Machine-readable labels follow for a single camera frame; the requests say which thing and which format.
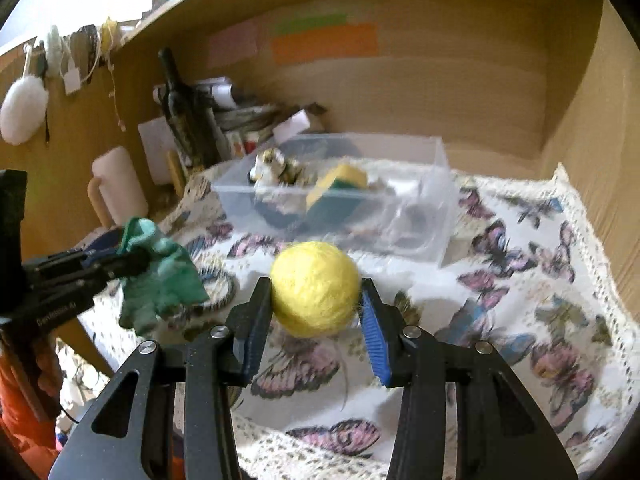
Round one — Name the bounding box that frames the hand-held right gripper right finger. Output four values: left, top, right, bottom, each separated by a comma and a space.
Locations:
359, 276, 581, 480

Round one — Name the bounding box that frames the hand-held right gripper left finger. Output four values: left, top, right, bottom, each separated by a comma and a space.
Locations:
48, 276, 273, 480

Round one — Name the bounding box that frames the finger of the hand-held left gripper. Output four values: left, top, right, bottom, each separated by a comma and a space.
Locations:
22, 248, 151, 306

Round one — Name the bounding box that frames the green cloth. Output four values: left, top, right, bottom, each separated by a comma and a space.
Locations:
118, 216, 210, 335

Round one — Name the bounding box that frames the yellow felt ball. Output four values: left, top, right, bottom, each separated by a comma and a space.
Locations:
270, 241, 362, 338

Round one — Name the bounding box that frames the clear plastic box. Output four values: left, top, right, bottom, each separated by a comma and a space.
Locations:
211, 132, 460, 268

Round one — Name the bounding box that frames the yellow green sponge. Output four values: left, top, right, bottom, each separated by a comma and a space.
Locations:
306, 163, 370, 211

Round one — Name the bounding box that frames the orange sleeve forearm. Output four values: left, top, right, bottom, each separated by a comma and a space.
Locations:
0, 345, 63, 453

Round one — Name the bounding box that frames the white mug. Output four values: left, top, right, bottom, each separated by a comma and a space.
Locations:
87, 146, 150, 228

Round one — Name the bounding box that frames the butterfly print tablecloth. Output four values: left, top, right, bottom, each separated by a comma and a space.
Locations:
55, 157, 628, 480

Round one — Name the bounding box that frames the white card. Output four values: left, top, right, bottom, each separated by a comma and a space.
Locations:
137, 119, 183, 187

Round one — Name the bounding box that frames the white fluffy pompom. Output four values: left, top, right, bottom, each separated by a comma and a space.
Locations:
0, 74, 49, 146

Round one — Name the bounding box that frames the striped plush toy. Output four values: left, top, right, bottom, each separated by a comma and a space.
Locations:
248, 148, 306, 186

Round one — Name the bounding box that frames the dark wine bottle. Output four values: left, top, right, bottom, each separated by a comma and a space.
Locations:
158, 48, 221, 171

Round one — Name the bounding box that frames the white hanging tag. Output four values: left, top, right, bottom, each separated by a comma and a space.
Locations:
62, 57, 83, 96

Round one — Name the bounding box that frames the pile of papers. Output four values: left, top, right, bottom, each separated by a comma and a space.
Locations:
192, 77, 328, 158

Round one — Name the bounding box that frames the pink paper label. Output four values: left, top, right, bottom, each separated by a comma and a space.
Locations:
207, 25, 259, 68

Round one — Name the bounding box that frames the orange paper label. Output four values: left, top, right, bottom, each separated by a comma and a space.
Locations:
271, 23, 378, 65

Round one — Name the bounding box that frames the green paper label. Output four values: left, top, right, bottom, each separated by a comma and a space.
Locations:
276, 12, 347, 36

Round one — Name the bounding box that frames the black hair tie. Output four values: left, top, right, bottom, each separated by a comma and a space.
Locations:
192, 266, 240, 315

